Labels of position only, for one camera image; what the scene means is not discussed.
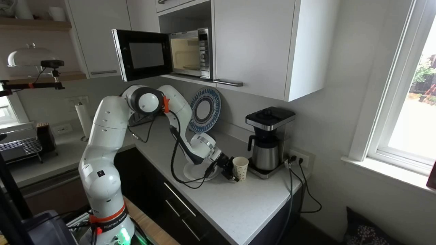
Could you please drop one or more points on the patterned paper cup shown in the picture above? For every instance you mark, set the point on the patterned paper cup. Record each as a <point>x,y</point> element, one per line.
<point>240,168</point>

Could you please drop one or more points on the outlet beside coffee maker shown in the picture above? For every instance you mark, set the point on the outlet beside coffee maker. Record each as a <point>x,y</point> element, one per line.
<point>299,158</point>

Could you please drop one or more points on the black steel coffee maker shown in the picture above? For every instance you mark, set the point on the black steel coffee maker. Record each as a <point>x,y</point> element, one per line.
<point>265,143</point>

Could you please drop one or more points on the stainless steel microwave oven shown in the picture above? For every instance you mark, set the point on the stainless steel microwave oven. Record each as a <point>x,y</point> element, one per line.
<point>145,55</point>

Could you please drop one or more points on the white upper cabinet right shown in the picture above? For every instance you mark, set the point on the white upper cabinet right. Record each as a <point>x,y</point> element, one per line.
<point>270,48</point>

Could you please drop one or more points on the dark lower kitchen cabinet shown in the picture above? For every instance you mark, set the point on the dark lower kitchen cabinet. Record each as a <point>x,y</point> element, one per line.
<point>220,213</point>

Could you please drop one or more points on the white upper cabinet left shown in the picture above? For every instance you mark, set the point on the white upper cabinet left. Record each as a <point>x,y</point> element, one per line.
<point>93,22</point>

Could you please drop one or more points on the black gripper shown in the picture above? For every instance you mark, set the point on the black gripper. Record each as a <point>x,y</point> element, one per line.
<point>225,164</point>

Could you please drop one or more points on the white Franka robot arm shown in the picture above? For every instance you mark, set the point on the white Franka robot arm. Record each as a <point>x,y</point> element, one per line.
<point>109,219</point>

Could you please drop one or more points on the camera on tripod arm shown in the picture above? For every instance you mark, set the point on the camera on tripod arm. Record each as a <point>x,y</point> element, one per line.
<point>7,87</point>

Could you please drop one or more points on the white round plate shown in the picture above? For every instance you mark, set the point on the white round plate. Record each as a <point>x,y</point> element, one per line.
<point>198,172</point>

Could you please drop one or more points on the blue patterned decorative plate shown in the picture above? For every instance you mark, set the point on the blue patterned decorative plate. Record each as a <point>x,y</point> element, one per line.
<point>206,111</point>

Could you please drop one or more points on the bright window with frame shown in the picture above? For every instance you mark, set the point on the bright window with frame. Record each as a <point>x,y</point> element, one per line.
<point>395,131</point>

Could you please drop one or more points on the glass cake dome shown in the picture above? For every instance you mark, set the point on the glass cake dome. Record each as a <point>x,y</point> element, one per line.
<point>26,62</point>

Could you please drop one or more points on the white cabinet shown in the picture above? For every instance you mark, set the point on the white cabinet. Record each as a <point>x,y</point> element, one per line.
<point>270,48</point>
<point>93,22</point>

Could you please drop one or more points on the dark floral sofa cushion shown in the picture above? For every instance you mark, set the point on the dark floral sofa cushion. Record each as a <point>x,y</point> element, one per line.
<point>363,232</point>

